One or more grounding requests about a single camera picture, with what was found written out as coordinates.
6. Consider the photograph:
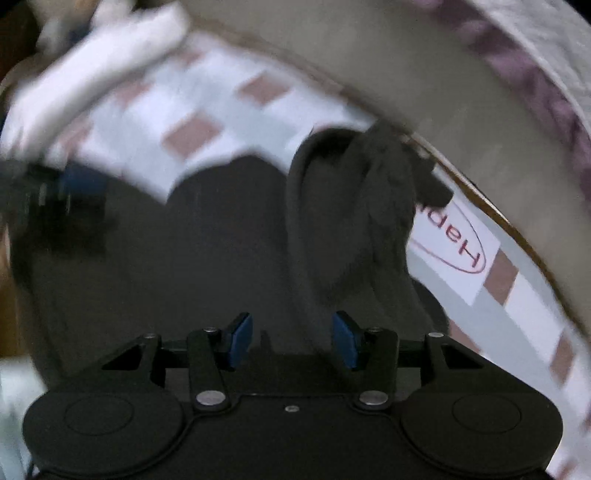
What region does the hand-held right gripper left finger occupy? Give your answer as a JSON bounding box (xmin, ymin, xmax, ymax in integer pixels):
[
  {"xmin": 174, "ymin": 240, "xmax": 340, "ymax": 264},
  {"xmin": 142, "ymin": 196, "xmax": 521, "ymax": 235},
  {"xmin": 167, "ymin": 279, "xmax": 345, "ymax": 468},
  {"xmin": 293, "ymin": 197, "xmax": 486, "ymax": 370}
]
[{"xmin": 102, "ymin": 311, "xmax": 254, "ymax": 414}]

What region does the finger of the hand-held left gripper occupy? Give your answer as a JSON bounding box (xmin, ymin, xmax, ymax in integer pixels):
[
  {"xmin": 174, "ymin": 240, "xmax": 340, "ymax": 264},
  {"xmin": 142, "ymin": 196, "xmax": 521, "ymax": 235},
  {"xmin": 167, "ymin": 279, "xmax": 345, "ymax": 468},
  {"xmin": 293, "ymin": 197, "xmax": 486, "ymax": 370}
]
[{"xmin": 58, "ymin": 162, "xmax": 110, "ymax": 215}]

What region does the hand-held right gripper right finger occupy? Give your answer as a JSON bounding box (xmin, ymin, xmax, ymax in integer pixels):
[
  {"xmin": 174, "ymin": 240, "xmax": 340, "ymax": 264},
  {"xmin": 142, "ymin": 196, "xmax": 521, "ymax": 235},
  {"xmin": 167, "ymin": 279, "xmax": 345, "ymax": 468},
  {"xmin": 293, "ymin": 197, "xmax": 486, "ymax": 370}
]
[{"xmin": 334, "ymin": 310, "xmax": 484, "ymax": 412}]

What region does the dark grey knit sweater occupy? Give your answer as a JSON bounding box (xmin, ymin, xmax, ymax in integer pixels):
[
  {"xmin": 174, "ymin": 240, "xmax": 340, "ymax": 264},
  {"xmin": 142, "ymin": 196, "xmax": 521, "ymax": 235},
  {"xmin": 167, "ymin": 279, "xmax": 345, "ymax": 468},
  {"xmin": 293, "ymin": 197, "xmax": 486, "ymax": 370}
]
[{"xmin": 14, "ymin": 117, "xmax": 455, "ymax": 398}]

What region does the white cloth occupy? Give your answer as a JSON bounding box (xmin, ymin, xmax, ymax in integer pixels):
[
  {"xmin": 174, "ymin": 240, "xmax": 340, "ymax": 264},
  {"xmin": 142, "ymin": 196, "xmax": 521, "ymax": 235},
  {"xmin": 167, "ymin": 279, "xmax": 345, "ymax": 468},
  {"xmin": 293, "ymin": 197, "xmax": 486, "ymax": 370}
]
[{"xmin": 7, "ymin": 4, "xmax": 191, "ymax": 155}]

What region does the checkered bed sheet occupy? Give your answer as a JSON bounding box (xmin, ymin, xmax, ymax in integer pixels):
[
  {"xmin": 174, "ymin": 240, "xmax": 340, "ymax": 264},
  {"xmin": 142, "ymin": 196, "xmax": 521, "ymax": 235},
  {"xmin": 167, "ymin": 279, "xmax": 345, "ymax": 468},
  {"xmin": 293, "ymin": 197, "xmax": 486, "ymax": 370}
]
[{"xmin": 0, "ymin": 44, "xmax": 583, "ymax": 480}]

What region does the white quilt with purple trim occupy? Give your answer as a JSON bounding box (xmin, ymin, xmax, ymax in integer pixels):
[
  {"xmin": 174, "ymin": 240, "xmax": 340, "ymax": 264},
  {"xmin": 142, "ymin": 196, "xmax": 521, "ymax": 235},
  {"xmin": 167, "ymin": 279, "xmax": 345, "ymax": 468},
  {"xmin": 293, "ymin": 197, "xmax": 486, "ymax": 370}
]
[{"xmin": 411, "ymin": 0, "xmax": 591, "ymax": 204}]

